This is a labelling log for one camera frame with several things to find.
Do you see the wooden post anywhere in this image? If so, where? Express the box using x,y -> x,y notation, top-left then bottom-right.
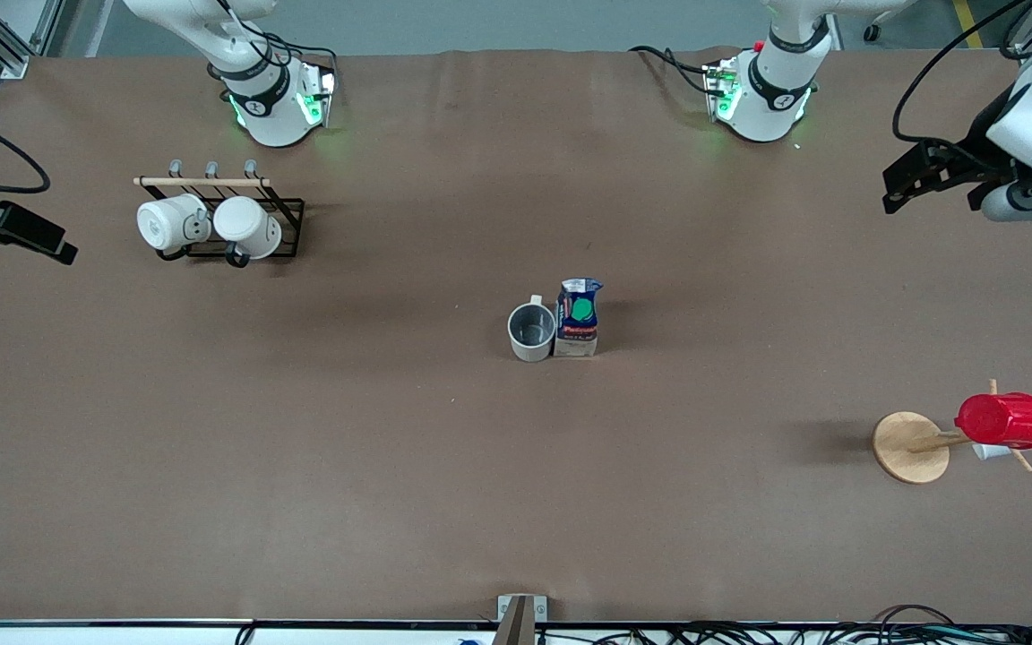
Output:
491,596 -> 537,645

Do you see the red ribbed cup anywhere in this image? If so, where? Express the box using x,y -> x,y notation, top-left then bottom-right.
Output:
955,392 -> 1032,451

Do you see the black wire mug rack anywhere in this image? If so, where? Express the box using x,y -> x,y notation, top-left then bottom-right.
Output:
133,159 -> 305,268

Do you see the black looped cable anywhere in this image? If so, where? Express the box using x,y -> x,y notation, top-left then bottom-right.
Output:
874,605 -> 956,628

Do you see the white mug with grey inside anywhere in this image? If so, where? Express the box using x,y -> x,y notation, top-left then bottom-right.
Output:
507,295 -> 558,363

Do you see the brown table cover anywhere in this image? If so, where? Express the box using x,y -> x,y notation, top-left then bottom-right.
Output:
0,47 -> 1032,625

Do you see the blue white milk carton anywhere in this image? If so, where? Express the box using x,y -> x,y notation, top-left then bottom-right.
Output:
553,278 -> 604,358

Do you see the base connector panel green light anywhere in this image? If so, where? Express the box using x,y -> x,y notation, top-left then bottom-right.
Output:
702,58 -> 741,122
297,63 -> 338,126

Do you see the black cable bundle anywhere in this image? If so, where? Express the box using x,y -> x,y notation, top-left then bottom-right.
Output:
534,621 -> 1032,645

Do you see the black base cable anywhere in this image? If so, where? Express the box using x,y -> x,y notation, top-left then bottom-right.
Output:
630,45 -> 714,95
265,34 -> 340,82

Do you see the white mug with printed face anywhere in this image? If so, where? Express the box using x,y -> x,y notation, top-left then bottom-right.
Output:
137,194 -> 212,253

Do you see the metal bracket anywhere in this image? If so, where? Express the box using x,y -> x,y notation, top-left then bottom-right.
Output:
497,594 -> 548,624

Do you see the plain white mug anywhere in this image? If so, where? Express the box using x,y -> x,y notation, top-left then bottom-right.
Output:
213,196 -> 283,268

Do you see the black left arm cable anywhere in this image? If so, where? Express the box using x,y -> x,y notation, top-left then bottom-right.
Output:
892,0 -> 1032,171

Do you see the wooden mug tree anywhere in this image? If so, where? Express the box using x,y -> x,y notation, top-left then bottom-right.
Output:
873,378 -> 1032,486

